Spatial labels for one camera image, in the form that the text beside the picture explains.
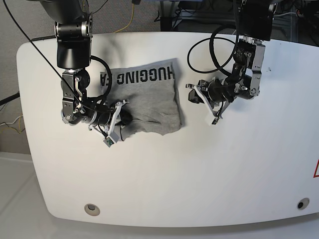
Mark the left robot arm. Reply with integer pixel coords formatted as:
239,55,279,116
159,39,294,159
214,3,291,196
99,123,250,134
186,0,278,124

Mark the left table grommet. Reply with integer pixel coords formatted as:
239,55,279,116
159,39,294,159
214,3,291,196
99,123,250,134
84,204,100,217

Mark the black table leg base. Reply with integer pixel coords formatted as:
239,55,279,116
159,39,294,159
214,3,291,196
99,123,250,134
160,16,174,32

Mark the table grommet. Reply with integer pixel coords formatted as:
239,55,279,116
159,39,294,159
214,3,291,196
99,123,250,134
297,198,310,210
84,204,100,217

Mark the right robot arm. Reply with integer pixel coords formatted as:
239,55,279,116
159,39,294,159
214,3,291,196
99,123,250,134
40,0,132,134

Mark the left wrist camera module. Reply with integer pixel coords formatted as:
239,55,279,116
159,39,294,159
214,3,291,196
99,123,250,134
103,132,120,147

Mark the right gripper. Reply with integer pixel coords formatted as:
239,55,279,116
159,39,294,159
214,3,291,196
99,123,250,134
88,100,132,136

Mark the yellow cable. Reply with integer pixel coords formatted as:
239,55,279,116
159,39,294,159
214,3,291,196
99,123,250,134
114,3,136,34

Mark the white cable on floor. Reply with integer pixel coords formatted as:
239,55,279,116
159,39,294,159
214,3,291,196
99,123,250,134
0,114,23,125

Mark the right table grommet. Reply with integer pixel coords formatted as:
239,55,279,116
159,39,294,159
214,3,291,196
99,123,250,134
297,198,310,210

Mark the grey T-shirt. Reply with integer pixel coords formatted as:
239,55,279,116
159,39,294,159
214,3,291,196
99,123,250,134
108,59,183,141

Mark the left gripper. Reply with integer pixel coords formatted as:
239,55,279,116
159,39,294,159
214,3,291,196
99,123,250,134
185,79,230,119

